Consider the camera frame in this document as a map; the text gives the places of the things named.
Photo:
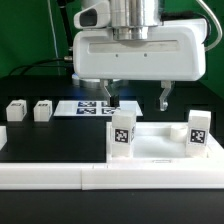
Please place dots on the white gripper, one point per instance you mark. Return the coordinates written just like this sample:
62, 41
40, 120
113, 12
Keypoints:
127, 39

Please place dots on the white square table top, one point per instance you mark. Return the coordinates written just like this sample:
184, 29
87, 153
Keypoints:
162, 141

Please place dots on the white marker base plate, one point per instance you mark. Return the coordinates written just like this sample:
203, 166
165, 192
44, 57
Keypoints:
72, 108

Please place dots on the white U-shaped obstacle fence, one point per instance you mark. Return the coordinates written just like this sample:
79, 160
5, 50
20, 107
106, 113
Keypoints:
110, 175

